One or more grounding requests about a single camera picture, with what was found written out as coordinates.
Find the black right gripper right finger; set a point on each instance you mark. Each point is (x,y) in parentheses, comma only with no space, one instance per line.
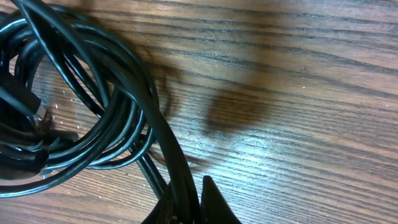
(214,208)

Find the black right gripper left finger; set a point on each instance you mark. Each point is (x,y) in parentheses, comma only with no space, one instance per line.
(171,208)

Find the black USB cable gray plug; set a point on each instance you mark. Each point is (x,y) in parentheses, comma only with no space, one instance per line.
(108,77)

